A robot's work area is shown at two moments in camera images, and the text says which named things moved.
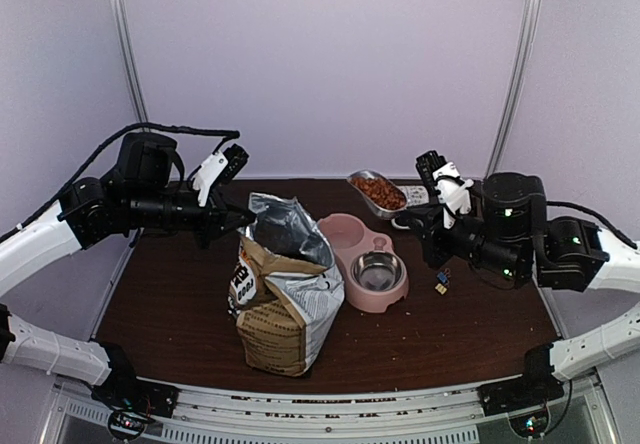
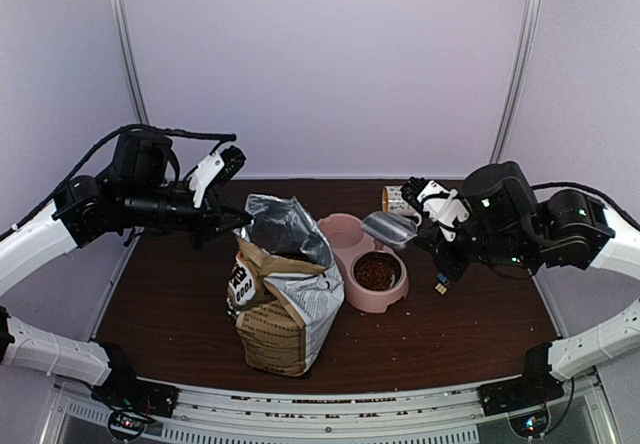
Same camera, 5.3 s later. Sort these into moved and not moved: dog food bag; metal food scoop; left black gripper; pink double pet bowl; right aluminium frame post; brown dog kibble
Moved: metal food scoop; brown dog kibble
Not moved: pink double pet bowl; dog food bag; right aluminium frame post; left black gripper
